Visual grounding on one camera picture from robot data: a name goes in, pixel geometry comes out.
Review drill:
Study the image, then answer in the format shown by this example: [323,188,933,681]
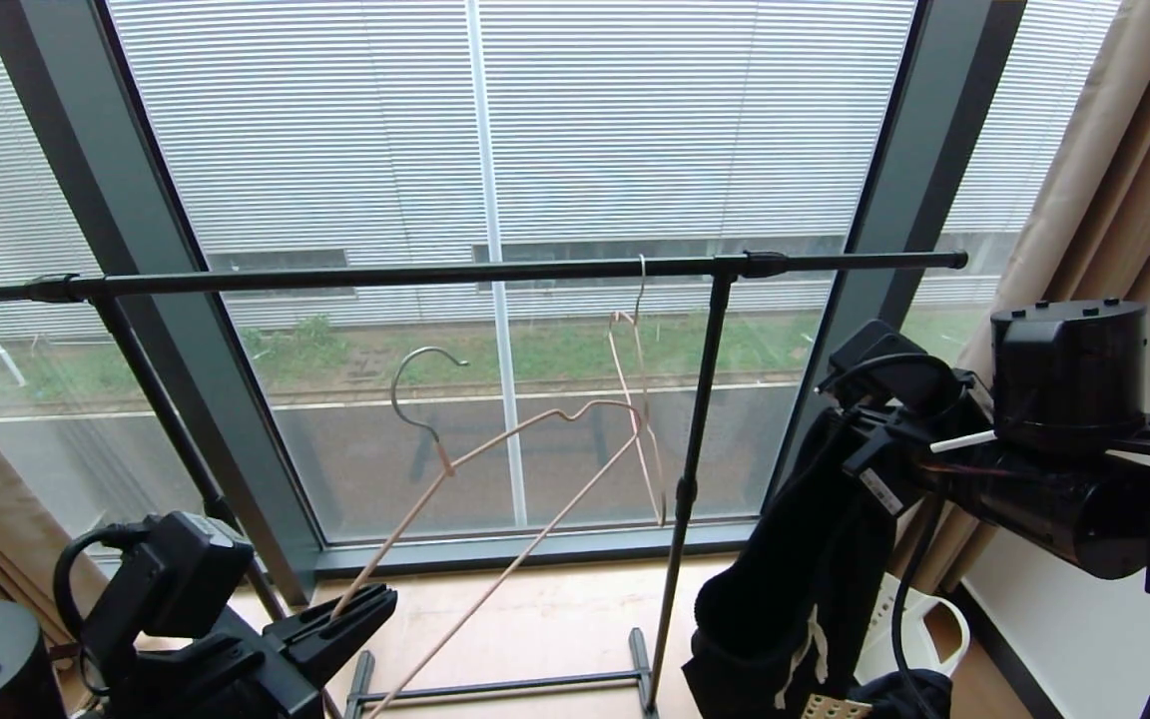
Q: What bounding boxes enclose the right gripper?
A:
[843,429,1150,582]

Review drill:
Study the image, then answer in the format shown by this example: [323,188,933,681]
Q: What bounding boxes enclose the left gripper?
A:
[86,585,399,719]

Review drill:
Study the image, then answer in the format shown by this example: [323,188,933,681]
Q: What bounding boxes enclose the pink clothes hanger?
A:
[330,347,648,719]
[607,255,669,527]

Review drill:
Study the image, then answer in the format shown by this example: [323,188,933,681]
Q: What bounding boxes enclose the black shorts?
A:
[683,404,903,719]

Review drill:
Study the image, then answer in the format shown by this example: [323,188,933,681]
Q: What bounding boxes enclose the white laundry basket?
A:
[800,571,972,719]

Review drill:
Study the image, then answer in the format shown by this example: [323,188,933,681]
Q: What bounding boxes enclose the black clothes rack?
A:
[0,250,968,719]

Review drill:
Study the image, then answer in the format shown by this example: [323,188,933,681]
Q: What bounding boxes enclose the black garment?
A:
[847,667,953,719]

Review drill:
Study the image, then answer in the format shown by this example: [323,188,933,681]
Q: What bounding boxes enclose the window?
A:
[0,0,1125,580]

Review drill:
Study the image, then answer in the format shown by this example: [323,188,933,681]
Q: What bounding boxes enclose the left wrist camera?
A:
[86,511,257,690]

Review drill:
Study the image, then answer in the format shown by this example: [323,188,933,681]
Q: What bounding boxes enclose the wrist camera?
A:
[86,511,257,690]
[817,320,995,440]

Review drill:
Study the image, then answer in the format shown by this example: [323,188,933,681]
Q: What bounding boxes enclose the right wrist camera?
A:
[817,320,995,440]

